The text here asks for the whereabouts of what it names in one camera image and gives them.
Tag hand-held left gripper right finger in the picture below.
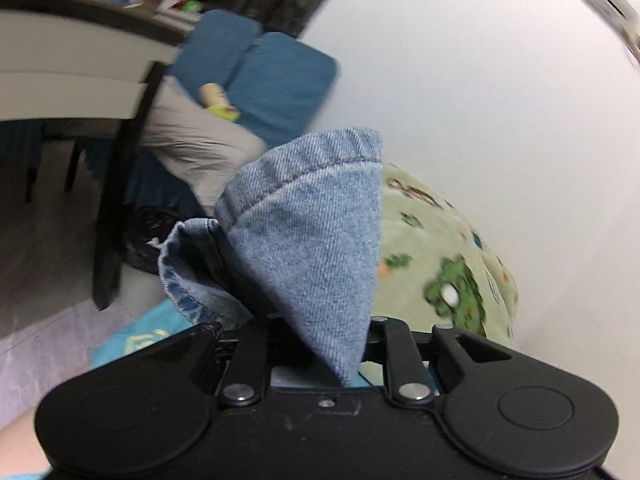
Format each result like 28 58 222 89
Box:
367 315 514 406

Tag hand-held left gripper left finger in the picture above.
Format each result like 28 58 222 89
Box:
127 313 281 407

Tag light blue denim jeans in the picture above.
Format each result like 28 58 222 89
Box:
157 127 384 389

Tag turquoise bed sheet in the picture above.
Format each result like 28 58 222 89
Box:
89 300 201 377

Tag green printed fleece blanket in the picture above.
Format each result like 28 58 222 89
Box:
357 160 521 361

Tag black trash bin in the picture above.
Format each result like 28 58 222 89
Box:
121 205 177 277

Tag beige pants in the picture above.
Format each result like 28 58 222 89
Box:
135 74 269 217

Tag pale pink mattress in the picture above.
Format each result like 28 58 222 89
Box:
0 407 53 477

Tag yellow plush toy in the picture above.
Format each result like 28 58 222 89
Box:
199 82 242 122

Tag blue covered sofa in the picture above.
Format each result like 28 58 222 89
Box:
120 9 342 211

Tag blue covered chair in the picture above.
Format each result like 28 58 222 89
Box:
0 120 122 207

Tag white table with black legs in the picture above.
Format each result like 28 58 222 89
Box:
0 7 182 312

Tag white door frame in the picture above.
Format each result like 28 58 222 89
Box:
542 0 640 68

